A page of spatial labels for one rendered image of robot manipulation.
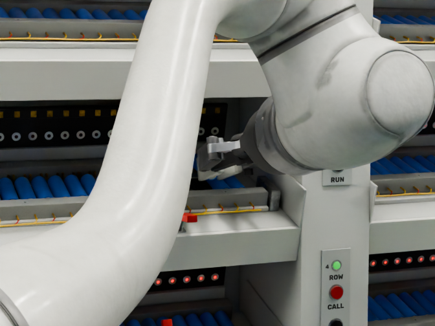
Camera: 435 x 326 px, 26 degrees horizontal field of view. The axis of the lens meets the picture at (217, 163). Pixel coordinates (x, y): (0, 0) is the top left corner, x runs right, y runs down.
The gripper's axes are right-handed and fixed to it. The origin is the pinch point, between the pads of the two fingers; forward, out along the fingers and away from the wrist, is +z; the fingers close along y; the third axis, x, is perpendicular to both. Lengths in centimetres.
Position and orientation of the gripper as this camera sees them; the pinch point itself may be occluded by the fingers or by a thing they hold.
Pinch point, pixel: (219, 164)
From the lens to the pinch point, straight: 115.3
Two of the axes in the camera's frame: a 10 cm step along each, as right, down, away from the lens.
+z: -3.6, 1.6, 9.2
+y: -9.3, 0.4, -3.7
